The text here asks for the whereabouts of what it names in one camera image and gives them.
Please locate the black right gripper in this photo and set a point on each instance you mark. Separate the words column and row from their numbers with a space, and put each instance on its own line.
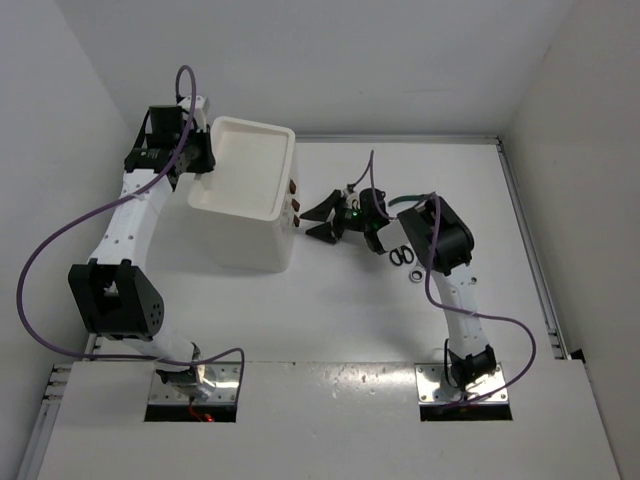
column 323, row 212

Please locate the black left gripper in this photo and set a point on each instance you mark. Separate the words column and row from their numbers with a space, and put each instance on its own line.
column 206, row 161

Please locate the white drawer cabinet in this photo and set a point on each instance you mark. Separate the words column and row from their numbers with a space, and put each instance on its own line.
column 240, row 215

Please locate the green handled pliers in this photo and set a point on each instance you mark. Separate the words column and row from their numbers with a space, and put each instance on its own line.
column 415, row 199

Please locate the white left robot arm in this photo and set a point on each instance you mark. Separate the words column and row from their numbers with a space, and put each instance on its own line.
column 114, row 296

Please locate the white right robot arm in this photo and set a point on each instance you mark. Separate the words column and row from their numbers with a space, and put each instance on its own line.
column 422, row 231

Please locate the long silver ratchet wrench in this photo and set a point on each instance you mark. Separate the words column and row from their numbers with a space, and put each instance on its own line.
column 416, row 276

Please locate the black handled scissors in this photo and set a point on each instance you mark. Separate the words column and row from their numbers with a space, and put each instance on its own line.
column 402, row 255

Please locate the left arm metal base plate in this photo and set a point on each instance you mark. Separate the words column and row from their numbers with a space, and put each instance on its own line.
column 214, row 384

